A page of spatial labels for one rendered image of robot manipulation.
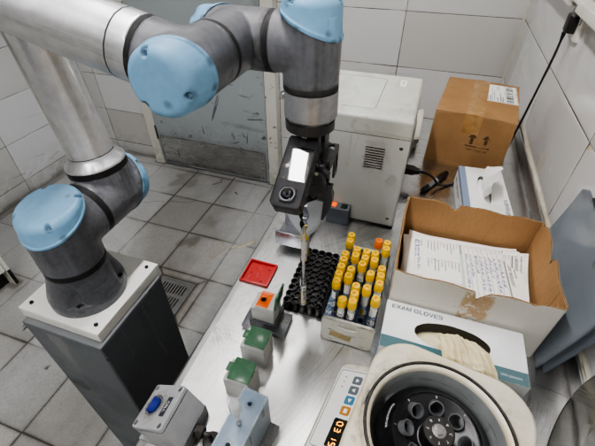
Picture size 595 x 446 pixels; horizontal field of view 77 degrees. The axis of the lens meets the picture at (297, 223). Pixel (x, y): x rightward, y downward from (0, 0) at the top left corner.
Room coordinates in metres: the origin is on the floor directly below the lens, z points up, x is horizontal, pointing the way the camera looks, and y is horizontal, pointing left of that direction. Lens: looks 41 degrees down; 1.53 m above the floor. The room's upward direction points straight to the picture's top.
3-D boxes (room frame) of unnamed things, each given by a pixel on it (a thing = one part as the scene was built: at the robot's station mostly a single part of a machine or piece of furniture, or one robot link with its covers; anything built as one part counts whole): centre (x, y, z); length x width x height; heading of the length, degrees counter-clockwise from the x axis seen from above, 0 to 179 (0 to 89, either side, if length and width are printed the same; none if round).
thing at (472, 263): (0.53, -0.35, 0.95); 0.29 x 0.25 x 0.15; 71
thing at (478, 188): (0.83, -0.51, 0.94); 0.22 x 0.12 x 0.13; 165
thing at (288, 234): (0.75, -0.01, 0.92); 0.21 x 0.07 x 0.05; 161
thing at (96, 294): (0.52, 0.44, 0.95); 0.15 x 0.15 x 0.10
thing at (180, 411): (0.24, 0.18, 0.92); 0.13 x 0.07 x 0.08; 71
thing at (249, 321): (0.45, 0.06, 0.89); 0.09 x 0.05 x 0.04; 71
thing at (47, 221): (0.52, 0.44, 1.07); 0.13 x 0.12 x 0.14; 161
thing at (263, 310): (0.45, 0.06, 0.92); 0.05 x 0.04 x 0.06; 71
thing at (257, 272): (0.58, 0.09, 0.88); 0.07 x 0.07 x 0.01; 71
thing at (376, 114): (0.90, -0.16, 1.03); 0.31 x 0.27 x 0.30; 161
